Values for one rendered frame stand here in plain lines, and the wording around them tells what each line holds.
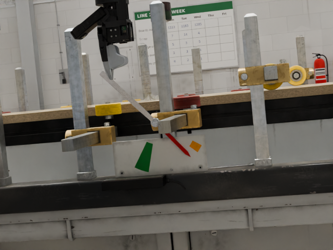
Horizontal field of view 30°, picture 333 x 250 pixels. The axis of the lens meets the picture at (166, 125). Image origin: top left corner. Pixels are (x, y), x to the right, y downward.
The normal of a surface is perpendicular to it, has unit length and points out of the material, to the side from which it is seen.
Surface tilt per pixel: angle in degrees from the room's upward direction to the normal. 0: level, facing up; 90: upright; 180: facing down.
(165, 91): 90
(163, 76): 90
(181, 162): 90
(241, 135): 90
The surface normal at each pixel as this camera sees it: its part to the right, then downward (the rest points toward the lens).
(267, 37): -0.17, 0.07
